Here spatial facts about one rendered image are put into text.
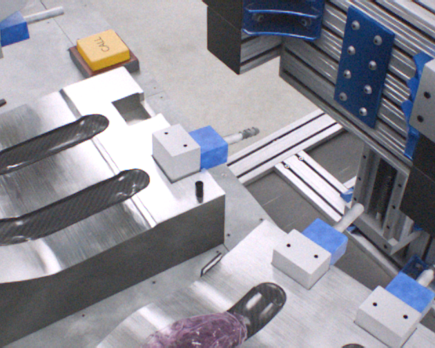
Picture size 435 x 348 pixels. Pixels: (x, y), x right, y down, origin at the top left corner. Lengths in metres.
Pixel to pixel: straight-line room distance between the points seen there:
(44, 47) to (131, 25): 1.43
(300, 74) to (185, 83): 1.13
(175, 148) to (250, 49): 0.43
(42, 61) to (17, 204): 0.37
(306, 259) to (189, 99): 1.55
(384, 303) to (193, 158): 0.26
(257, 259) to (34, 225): 0.24
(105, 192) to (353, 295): 0.29
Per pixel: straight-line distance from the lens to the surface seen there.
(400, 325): 0.73
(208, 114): 2.22
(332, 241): 0.80
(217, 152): 0.83
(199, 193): 0.79
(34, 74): 1.12
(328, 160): 1.81
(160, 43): 2.50
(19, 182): 0.85
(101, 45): 1.10
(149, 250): 0.80
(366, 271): 1.61
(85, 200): 0.82
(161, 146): 0.81
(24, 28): 0.98
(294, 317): 0.75
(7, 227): 0.80
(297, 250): 0.77
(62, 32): 1.20
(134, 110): 0.94
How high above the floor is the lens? 1.49
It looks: 47 degrees down
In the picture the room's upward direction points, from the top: 1 degrees clockwise
